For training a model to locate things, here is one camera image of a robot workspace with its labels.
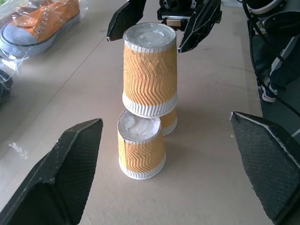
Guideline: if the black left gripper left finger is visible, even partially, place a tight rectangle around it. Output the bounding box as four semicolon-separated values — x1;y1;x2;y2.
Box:
0;118;104;225

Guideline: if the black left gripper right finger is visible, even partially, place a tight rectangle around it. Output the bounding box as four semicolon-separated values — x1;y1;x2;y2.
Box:
230;111;300;225

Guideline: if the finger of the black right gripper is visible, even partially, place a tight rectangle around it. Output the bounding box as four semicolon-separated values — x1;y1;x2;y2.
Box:
106;0;147;42
177;0;222;53

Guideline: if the orange ripple paper cup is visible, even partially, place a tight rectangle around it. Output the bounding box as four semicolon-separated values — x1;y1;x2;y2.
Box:
160;106;178;136
117;109;167;180
121;22;179;118

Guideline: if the person's white sneaker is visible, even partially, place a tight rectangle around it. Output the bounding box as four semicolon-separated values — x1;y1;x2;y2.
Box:
261;76;279;104

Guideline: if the black silver robot torso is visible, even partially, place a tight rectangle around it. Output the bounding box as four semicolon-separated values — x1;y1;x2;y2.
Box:
242;0;300;38

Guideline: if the orange canvas sneaker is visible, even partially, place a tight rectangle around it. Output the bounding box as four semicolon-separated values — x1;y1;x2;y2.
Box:
0;0;82;58

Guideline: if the person's dark trouser leg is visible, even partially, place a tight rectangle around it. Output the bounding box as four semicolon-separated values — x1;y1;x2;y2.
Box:
269;52;300;93

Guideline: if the dark bagged object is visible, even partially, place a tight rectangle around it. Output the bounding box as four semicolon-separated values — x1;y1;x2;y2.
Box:
0;69;14;111

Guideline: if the clear plastic bag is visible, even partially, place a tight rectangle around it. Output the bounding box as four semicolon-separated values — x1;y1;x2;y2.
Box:
0;0;90;78

